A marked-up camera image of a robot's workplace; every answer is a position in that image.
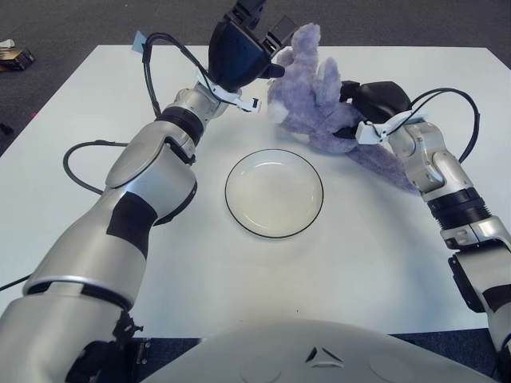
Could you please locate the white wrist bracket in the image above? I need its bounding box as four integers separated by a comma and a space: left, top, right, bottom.
356, 115, 428, 144
193, 73, 260, 115

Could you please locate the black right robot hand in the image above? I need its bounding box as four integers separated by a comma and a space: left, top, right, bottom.
335, 79, 412, 141

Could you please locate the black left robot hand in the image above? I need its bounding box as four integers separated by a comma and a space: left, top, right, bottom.
208, 0, 296, 91

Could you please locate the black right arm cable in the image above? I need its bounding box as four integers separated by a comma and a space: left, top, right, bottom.
406, 87, 480, 164

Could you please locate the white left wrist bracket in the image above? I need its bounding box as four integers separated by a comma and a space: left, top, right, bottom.
193, 73, 260, 115

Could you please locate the dark box on floor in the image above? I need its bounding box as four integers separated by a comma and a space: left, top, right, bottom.
0, 47, 36, 73

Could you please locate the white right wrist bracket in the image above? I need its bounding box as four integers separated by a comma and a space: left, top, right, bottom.
356, 115, 428, 144

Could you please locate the purple plush bunny doll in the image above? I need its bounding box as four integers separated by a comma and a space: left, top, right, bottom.
266, 22, 420, 196

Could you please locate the white plate with black rim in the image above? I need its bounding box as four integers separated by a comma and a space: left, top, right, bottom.
224, 148, 324, 240

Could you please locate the black bracket under table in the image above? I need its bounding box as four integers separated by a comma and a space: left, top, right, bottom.
135, 338, 153, 366

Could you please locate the grey robot torso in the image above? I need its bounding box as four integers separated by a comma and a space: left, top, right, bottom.
139, 318, 500, 383

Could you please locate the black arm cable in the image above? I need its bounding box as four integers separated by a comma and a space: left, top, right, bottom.
0, 32, 211, 292
406, 87, 480, 164

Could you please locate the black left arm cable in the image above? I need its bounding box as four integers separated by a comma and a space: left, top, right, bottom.
0, 32, 211, 292

